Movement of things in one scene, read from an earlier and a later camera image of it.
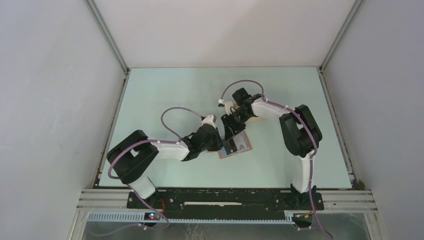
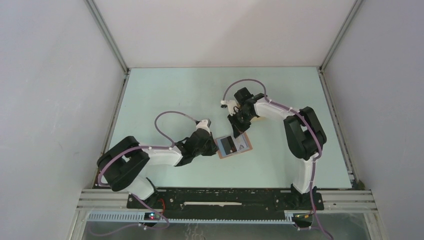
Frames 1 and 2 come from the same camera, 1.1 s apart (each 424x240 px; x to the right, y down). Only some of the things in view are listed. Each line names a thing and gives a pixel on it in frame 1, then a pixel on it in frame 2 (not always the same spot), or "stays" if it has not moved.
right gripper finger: (228, 133) -> (238, 129)
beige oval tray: (256, 119) stays
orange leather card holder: (239, 143) stays
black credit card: (230, 146) stays
